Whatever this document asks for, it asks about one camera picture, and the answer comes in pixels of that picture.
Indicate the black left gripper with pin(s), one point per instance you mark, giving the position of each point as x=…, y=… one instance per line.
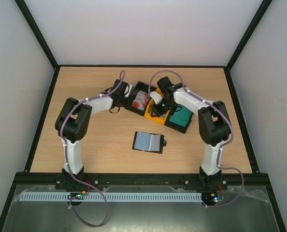
x=128, y=103

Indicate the black bin with teal cards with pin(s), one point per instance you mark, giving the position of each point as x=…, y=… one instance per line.
x=173, y=126

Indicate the teal card stack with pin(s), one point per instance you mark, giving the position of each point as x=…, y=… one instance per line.
x=181, y=116

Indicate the black aluminium frame rail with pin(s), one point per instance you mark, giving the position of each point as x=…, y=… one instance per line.
x=100, y=181

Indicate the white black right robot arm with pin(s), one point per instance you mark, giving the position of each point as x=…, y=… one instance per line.
x=215, y=127

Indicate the black leather card holder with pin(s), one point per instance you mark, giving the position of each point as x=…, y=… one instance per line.
x=149, y=142

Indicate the red white card stack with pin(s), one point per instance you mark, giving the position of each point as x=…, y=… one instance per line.
x=140, y=101

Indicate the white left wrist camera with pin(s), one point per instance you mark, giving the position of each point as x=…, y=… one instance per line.
x=128, y=90

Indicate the yellow plastic bin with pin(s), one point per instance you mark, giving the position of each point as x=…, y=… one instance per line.
x=152, y=115

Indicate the black bin with red cards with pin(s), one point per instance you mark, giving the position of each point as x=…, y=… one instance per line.
x=139, y=86

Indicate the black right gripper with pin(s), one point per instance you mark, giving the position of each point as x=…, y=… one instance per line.
x=156, y=111

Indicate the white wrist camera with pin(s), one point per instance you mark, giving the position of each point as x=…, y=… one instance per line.
x=156, y=97
x=128, y=90

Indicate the white slotted cable duct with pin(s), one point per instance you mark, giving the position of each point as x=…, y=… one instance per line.
x=111, y=197

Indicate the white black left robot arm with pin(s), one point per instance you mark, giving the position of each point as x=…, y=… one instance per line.
x=72, y=125

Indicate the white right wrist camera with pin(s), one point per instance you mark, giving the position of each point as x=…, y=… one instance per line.
x=156, y=97

